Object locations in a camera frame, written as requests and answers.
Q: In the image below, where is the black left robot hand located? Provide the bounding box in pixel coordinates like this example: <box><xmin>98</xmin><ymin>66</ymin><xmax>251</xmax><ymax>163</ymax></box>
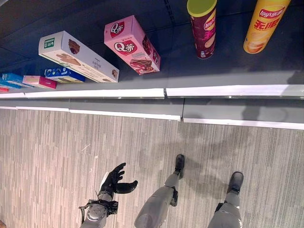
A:
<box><xmin>99</xmin><ymin>162</ymin><xmax>139</xmax><ymax>196</ymax></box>

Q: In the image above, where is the silver left robot leg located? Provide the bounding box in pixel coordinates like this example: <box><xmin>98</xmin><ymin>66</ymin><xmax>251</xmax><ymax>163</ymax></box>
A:
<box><xmin>134</xmin><ymin>154</ymin><xmax>186</xmax><ymax>228</ymax></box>

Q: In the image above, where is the silver robot leg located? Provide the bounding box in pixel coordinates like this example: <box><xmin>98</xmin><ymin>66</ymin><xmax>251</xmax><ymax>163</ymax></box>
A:
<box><xmin>207</xmin><ymin>171</ymin><xmax>245</xmax><ymax>228</ymax></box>
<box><xmin>134</xmin><ymin>154</ymin><xmax>186</xmax><ymax>228</ymax></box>

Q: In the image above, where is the white shelf price strip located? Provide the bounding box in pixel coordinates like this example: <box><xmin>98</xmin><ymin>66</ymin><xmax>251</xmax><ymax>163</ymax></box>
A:
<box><xmin>165</xmin><ymin>84</ymin><xmax>304</xmax><ymax>97</ymax></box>
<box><xmin>0</xmin><ymin>88</ymin><xmax>165</xmax><ymax>99</ymax></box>
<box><xmin>0</xmin><ymin>106</ymin><xmax>181</xmax><ymax>121</ymax></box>
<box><xmin>183</xmin><ymin>117</ymin><xmax>304</xmax><ymax>130</ymax></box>

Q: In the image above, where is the silver right robot leg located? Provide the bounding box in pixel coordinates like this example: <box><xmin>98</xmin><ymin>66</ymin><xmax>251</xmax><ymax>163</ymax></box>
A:
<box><xmin>207</xmin><ymin>171</ymin><xmax>245</xmax><ymax>228</ymax></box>

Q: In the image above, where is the dark grey store shelf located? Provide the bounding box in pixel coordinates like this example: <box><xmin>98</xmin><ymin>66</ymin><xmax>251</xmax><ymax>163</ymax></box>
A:
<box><xmin>0</xmin><ymin>0</ymin><xmax>304</xmax><ymax>130</ymax></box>

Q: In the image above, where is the blue cookie box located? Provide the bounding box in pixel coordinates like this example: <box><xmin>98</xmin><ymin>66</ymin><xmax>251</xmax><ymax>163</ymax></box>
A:
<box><xmin>44</xmin><ymin>66</ymin><xmax>86</xmax><ymax>84</ymax></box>

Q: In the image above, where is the pink flat snack box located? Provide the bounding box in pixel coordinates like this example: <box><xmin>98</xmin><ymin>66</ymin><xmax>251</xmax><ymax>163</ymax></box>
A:
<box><xmin>22</xmin><ymin>75</ymin><xmax>58</xmax><ymax>90</ymax></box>

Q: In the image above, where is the white wafer biscuit box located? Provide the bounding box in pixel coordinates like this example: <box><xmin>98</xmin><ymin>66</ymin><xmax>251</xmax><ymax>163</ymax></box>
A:
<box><xmin>38</xmin><ymin>30</ymin><xmax>120</xmax><ymax>83</ymax></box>

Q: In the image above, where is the pink Q cake box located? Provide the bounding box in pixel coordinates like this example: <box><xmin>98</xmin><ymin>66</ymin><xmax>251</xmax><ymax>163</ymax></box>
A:
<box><xmin>104</xmin><ymin>15</ymin><xmax>162</xmax><ymax>76</ymax></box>

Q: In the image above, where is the light blue snack box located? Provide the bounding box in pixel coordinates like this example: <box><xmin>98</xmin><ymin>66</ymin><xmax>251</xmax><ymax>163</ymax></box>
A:
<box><xmin>0</xmin><ymin>73</ymin><xmax>31</xmax><ymax>89</ymax></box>

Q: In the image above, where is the maroon Lay's chip can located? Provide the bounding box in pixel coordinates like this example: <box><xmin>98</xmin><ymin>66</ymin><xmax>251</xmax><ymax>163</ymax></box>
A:
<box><xmin>186</xmin><ymin>0</ymin><xmax>218</xmax><ymax>60</ymax></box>

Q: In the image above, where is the yellow Lay's chip can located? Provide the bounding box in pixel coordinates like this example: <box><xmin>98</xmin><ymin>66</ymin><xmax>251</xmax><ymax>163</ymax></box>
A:
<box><xmin>243</xmin><ymin>0</ymin><xmax>292</xmax><ymax>54</ymax></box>

